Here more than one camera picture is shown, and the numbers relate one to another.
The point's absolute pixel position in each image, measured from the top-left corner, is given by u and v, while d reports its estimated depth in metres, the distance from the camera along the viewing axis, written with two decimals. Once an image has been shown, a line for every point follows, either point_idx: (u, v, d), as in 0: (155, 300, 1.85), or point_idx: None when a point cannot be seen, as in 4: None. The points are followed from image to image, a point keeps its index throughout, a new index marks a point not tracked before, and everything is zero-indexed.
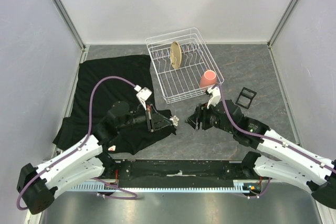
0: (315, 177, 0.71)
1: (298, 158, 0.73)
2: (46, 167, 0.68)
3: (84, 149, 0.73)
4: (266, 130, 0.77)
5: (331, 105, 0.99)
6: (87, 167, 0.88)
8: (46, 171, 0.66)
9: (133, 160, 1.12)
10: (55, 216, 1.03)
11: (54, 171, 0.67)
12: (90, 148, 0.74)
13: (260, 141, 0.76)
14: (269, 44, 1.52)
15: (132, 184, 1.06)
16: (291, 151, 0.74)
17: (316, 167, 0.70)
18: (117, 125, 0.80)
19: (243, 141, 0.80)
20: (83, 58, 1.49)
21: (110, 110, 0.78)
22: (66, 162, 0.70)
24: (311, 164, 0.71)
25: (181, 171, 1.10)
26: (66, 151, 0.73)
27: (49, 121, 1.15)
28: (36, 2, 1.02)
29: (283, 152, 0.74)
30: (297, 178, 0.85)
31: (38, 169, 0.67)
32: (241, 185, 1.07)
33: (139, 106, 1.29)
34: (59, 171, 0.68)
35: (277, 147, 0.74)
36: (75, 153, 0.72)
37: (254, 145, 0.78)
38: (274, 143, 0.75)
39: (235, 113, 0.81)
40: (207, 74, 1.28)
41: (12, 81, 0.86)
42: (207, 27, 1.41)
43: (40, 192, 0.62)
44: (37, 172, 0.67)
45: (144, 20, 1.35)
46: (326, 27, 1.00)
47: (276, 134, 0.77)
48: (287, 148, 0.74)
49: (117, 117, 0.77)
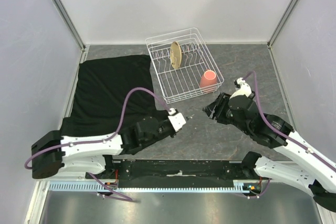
0: (332, 187, 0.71)
1: (319, 166, 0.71)
2: (71, 141, 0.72)
3: (107, 144, 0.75)
4: (291, 132, 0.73)
5: (331, 105, 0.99)
6: (93, 160, 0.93)
8: (69, 146, 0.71)
9: (133, 160, 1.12)
10: (54, 216, 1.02)
11: (74, 149, 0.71)
12: (113, 145, 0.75)
13: (283, 144, 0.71)
14: (269, 44, 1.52)
15: (132, 184, 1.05)
16: (314, 158, 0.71)
17: None
18: (140, 138, 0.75)
19: (262, 140, 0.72)
20: (83, 58, 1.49)
21: (139, 123, 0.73)
22: (88, 147, 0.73)
24: (331, 174, 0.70)
25: (181, 171, 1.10)
26: (93, 137, 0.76)
27: (49, 121, 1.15)
28: (35, 2, 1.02)
29: (305, 158, 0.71)
30: (298, 180, 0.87)
31: (63, 139, 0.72)
32: (241, 185, 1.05)
33: (139, 106, 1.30)
34: (78, 152, 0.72)
35: (300, 152, 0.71)
36: (99, 144, 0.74)
37: (273, 145, 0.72)
38: (297, 148, 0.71)
39: (251, 108, 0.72)
40: (207, 74, 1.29)
41: (12, 81, 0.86)
42: (207, 27, 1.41)
43: (54, 162, 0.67)
44: (61, 141, 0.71)
45: (144, 20, 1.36)
46: (326, 27, 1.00)
47: (299, 137, 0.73)
48: (312, 156, 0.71)
49: (143, 132, 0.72)
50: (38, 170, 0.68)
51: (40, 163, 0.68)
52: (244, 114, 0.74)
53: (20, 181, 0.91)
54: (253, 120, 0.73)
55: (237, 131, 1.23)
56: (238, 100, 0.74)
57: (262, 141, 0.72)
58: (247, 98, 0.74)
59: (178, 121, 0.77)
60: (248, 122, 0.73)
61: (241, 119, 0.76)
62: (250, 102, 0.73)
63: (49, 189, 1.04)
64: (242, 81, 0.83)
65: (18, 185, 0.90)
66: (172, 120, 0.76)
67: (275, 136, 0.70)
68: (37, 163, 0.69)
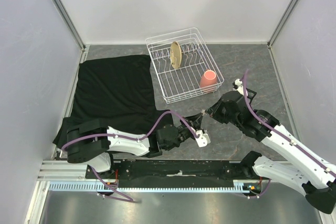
0: (316, 180, 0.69)
1: (304, 159, 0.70)
2: (115, 132, 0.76)
3: (140, 144, 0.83)
4: (276, 125, 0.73)
5: (331, 105, 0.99)
6: (107, 159, 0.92)
8: (114, 136, 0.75)
9: (133, 161, 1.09)
10: (55, 216, 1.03)
11: (116, 141, 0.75)
12: (144, 146, 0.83)
13: (268, 135, 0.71)
14: (269, 44, 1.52)
15: (132, 184, 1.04)
16: (298, 150, 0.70)
17: (321, 171, 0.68)
18: (161, 143, 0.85)
19: (249, 131, 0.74)
20: (83, 58, 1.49)
21: (160, 130, 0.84)
22: (126, 142, 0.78)
24: (315, 168, 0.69)
25: (181, 171, 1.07)
26: (126, 133, 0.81)
27: (49, 121, 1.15)
28: (36, 2, 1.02)
29: (289, 150, 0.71)
30: (293, 179, 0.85)
31: (108, 129, 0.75)
32: (241, 185, 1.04)
33: (139, 106, 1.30)
34: (118, 145, 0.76)
35: (284, 144, 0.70)
36: (134, 141, 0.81)
37: (260, 137, 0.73)
38: (282, 139, 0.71)
39: (240, 102, 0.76)
40: (207, 74, 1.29)
41: (12, 81, 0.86)
42: (208, 27, 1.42)
43: (101, 149, 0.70)
44: (106, 131, 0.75)
45: (144, 20, 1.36)
46: (326, 27, 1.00)
47: (285, 130, 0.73)
48: (296, 147, 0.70)
49: (163, 139, 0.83)
50: (79, 154, 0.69)
51: (81, 148, 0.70)
52: (234, 107, 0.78)
53: (20, 181, 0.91)
54: (242, 114, 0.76)
55: (236, 131, 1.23)
56: (229, 94, 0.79)
57: (249, 132, 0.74)
58: (239, 94, 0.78)
59: (202, 140, 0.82)
60: (237, 114, 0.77)
61: (233, 112, 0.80)
62: (240, 96, 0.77)
63: (49, 189, 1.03)
64: (239, 82, 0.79)
65: (19, 185, 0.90)
66: (199, 140, 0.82)
67: (262, 127, 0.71)
68: (73, 147, 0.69)
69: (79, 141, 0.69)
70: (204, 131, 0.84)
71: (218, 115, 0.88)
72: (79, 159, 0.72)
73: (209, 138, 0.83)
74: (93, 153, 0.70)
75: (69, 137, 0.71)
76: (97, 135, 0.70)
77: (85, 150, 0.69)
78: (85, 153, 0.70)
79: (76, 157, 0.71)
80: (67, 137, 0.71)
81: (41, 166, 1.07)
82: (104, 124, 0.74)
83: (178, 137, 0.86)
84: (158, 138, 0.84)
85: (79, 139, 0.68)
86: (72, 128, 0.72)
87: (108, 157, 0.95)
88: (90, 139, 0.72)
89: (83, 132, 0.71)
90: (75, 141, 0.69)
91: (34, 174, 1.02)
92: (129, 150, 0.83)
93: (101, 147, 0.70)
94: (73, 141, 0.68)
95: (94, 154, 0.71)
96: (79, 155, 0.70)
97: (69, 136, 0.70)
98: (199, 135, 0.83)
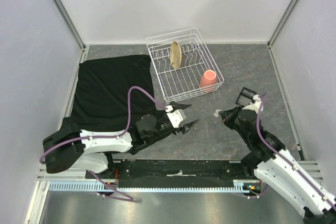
0: (313, 206, 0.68)
1: (303, 184, 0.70)
2: (89, 135, 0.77)
3: (120, 139, 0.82)
4: (282, 149, 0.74)
5: (331, 105, 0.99)
6: (98, 158, 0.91)
8: (88, 139, 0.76)
9: (133, 160, 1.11)
10: (55, 216, 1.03)
11: (92, 143, 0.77)
12: (125, 141, 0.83)
13: (272, 157, 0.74)
14: (269, 44, 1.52)
15: (132, 184, 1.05)
16: (299, 176, 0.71)
17: (318, 198, 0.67)
18: (144, 136, 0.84)
19: (255, 151, 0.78)
20: (83, 58, 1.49)
21: (138, 123, 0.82)
22: (103, 142, 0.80)
24: (313, 194, 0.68)
25: (181, 171, 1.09)
26: (105, 132, 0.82)
27: (49, 121, 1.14)
28: (35, 2, 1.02)
29: (290, 174, 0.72)
30: (295, 198, 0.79)
31: (82, 132, 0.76)
32: (241, 185, 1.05)
33: (139, 106, 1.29)
34: (95, 146, 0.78)
35: (286, 168, 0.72)
36: (113, 139, 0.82)
37: (265, 158, 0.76)
38: (284, 162, 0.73)
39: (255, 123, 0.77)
40: (207, 74, 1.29)
41: (12, 81, 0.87)
42: (208, 27, 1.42)
43: (76, 153, 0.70)
44: (80, 135, 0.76)
45: (144, 20, 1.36)
46: (326, 27, 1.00)
47: (290, 156, 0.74)
48: (297, 172, 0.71)
49: (142, 130, 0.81)
50: (57, 162, 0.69)
51: (58, 155, 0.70)
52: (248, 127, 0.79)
53: (20, 181, 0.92)
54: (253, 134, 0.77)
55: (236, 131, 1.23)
56: (245, 113, 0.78)
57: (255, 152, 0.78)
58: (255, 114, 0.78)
59: (175, 117, 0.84)
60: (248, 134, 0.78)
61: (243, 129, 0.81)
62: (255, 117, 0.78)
63: (49, 189, 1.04)
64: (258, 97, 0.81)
65: (18, 185, 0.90)
66: (170, 117, 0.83)
67: (267, 150, 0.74)
68: (50, 157, 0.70)
69: (54, 150, 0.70)
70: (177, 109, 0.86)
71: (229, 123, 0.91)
72: (59, 168, 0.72)
73: (181, 115, 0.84)
74: (69, 159, 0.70)
75: (45, 148, 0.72)
76: (70, 140, 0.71)
77: (61, 158, 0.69)
78: (63, 160, 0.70)
79: (55, 166, 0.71)
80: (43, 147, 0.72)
81: (41, 166, 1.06)
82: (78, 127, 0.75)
83: (158, 127, 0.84)
84: (138, 130, 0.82)
85: (52, 149, 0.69)
86: (46, 138, 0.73)
87: (103, 156, 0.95)
88: (66, 145, 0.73)
89: (57, 140, 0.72)
90: (50, 151, 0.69)
91: (34, 174, 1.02)
92: (113, 148, 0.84)
93: (76, 150, 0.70)
94: (47, 152, 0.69)
95: (71, 160, 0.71)
96: (56, 164, 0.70)
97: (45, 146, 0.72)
98: (170, 109, 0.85)
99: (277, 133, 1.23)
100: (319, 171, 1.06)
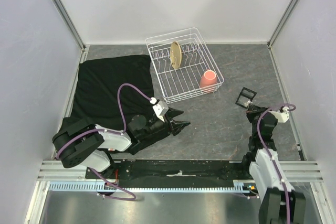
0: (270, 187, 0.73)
1: (272, 170, 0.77)
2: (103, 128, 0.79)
3: (123, 136, 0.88)
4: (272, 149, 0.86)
5: (331, 104, 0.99)
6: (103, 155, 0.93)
8: (103, 131, 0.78)
9: (133, 160, 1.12)
10: (55, 217, 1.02)
11: (105, 136, 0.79)
12: (126, 138, 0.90)
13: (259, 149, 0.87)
14: (269, 44, 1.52)
15: (132, 184, 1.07)
16: (272, 163, 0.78)
17: (276, 180, 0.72)
18: (136, 134, 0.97)
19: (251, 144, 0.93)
20: (83, 58, 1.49)
21: (130, 124, 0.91)
22: (113, 136, 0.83)
24: (274, 177, 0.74)
25: (181, 171, 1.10)
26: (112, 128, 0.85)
27: (49, 121, 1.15)
28: (35, 2, 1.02)
29: (265, 161, 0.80)
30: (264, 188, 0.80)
31: (96, 126, 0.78)
32: (241, 185, 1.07)
33: (139, 106, 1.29)
34: (107, 139, 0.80)
35: (266, 157, 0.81)
36: (118, 135, 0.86)
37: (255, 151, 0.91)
38: (266, 153, 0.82)
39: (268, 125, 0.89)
40: (207, 74, 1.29)
41: (12, 81, 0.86)
42: (208, 27, 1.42)
43: (96, 143, 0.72)
44: (94, 127, 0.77)
45: (144, 20, 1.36)
46: (326, 27, 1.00)
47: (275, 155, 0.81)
48: (271, 161, 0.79)
49: (135, 129, 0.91)
50: (74, 155, 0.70)
51: (75, 148, 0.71)
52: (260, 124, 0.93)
53: (20, 181, 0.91)
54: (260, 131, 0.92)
55: (236, 131, 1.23)
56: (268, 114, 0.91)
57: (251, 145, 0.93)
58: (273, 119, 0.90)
59: (158, 107, 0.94)
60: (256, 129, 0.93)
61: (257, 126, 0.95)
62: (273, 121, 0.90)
63: (49, 189, 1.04)
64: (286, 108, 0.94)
65: (18, 185, 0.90)
66: (154, 109, 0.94)
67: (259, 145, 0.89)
68: (66, 151, 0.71)
69: (71, 144, 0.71)
70: (159, 100, 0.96)
71: (251, 116, 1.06)
72: (74, 161, 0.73)
73: (163, 105, 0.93)
74: (87, 150, 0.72)
75: (60, 144, 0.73)
76: (87, 131, 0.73)
77: (79, 150, 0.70)
78: (81, 153, 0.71)
79: (72, 160, 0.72)
80: (57, 144, 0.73)
81: (41, 166, 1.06)
82: (91, 121, 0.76)
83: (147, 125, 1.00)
84: (132, 130, 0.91)
85: (70, 142, 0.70)
86: (60, 134, 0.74)
87: (105, 154, 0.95)
88: (81, 139, 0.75)
89: (72, 134, 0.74)
90: (67, 145, 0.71)
91: (34, 174, 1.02)
92: (117, 144, 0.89)
93: (95, 141, 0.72)
94: (65, 146, 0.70)
95: (88, 151, 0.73)
96: (74, 158, 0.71)
97: (59, 142, 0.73)
98: (154, 100, 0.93)
99: (277, 133, 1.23)
100: (319, 171, 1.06)
